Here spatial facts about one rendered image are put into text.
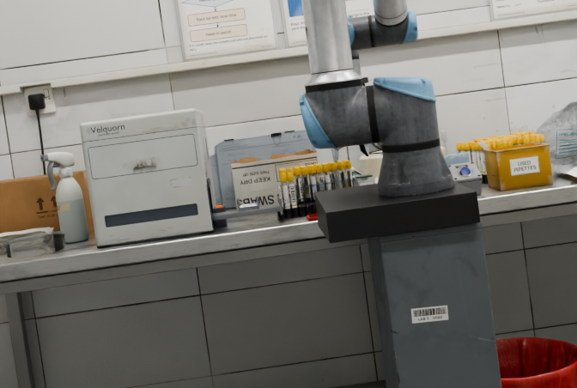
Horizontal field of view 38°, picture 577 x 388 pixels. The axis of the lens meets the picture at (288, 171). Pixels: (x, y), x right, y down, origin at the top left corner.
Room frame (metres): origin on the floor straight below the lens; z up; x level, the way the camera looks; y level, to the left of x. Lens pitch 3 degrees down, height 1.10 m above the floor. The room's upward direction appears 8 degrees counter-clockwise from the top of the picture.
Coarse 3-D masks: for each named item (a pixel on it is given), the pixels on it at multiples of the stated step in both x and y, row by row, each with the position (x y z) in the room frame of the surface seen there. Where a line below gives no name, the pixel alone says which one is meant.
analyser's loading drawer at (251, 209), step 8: (280, 200) 1.99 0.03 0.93; (240, 208) 2.00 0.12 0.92; (248, 208) 2.00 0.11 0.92; (256, 208) 2.00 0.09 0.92; (264, 208) 2.01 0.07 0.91; (272, 208) 1.99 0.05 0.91; (280, 208) 1.99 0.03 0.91; (216, 216) 1.99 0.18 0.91; (224, 216) 1.99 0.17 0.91; (232, 216) 1.99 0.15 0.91; (240, 216) 1.99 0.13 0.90
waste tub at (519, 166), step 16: (528, 144) 2.16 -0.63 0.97; (544, 144) 2.04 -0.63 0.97; (496, 160) 2.04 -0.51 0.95; (512, 160) 2.04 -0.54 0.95; (528, 160) 2.04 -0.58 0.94; (544, 160) 2.04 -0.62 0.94; (496, 176) 2.06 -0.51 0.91; (512, 176) 2.04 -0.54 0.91; (528, 176) 2.04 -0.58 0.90; (544, 176) 2.04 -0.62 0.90
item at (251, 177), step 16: (240, 160) 2.55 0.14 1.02; (256, 160) 2.56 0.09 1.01; (272, 160) 2.27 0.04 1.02; (288, 160) 2.28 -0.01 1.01; (304, 160) 2.28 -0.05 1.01; (240, 176) 2.27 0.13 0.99; (256, 176) 2.28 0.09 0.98; (272, 176) 2.28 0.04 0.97; (240, 192) 2.27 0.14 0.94; (256, 192) 2.27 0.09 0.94; (272, 192) 2.28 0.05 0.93; (288, 192) 2.28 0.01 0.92
